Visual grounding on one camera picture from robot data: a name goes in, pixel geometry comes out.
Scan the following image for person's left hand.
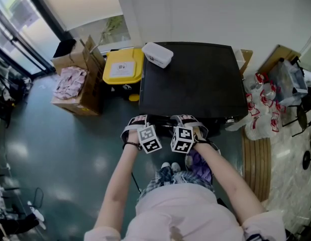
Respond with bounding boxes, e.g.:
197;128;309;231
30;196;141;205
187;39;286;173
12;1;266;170
127;116;146;144

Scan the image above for clear plastic bag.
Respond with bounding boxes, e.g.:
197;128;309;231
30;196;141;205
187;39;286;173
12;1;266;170
267;59;309;107

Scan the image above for black round-base stand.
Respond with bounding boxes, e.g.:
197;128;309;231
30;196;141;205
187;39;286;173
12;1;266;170
302;133;311;170

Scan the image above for wooden slatted bench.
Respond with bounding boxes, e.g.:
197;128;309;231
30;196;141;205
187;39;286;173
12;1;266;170
242;127;272;202

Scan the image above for white lidded plastic box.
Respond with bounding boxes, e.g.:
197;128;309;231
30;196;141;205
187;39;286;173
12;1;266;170
141;42;174;69

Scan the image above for person's plaid skirt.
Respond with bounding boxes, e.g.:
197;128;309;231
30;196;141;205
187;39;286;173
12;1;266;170
138;168;215;203

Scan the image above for person's right forearm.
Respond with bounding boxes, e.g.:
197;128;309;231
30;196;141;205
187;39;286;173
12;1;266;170
194;142;268;227

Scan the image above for white narrow bin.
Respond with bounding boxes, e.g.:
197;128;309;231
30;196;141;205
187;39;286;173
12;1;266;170
233;48;244;70

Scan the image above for black metal chair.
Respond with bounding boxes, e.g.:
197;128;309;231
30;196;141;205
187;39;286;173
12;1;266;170
282;94;311;138

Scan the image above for black wrist band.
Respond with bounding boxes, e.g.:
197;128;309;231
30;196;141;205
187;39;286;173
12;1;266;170
123;141;142;151

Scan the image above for black washing machine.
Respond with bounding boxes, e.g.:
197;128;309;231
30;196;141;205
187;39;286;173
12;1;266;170
138;41;249;138

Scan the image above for small brown cardboard sheet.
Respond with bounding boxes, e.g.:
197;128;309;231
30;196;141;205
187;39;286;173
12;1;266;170
239;49;254;79

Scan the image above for grey laundry basket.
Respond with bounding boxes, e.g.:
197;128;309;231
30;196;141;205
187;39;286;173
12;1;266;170
184;139;221;180

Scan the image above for person's right hand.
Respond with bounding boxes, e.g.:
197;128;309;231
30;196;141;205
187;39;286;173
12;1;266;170
181;115;204;143

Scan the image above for person's pink shirt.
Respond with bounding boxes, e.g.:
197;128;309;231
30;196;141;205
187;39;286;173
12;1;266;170
83;183;286;241

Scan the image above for black cloth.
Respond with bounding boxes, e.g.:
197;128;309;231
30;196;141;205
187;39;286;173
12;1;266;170
53;38;77;59

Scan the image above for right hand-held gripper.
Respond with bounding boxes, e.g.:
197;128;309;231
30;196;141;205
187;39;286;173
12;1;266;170
170;114;209;153

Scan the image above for person's left forearm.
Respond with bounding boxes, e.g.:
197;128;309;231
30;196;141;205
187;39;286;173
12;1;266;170
93;144;140;232

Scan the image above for black bin with yellow lid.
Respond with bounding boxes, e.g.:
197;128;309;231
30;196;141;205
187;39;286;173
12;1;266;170
102;48;145;102

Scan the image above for glass door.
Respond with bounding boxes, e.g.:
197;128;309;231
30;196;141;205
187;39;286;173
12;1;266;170
0;0;70;77

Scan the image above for brown cardboard box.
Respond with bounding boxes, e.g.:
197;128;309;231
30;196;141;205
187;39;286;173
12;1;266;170
51;35;106;116

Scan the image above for green plant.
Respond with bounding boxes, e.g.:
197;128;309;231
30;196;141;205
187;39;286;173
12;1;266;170
97;15;131;46

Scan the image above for large brown cardboard sheet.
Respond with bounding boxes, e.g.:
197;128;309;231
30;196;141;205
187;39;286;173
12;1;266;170
258;44;301;75

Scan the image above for white bags with red ties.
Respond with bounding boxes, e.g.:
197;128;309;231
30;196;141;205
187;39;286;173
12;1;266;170
225;71;286;142

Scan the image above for pile of pink packets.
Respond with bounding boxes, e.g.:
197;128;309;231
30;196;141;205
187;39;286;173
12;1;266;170
53;66;88;100

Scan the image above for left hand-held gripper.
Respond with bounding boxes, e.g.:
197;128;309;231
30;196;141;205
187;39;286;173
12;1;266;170
120;114;163;155

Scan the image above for purple clothes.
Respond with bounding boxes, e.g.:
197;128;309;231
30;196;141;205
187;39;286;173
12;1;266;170
187;149;213;184

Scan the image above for cluttered black rack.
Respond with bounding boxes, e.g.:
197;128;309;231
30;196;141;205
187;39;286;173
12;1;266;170
0;56;34;125

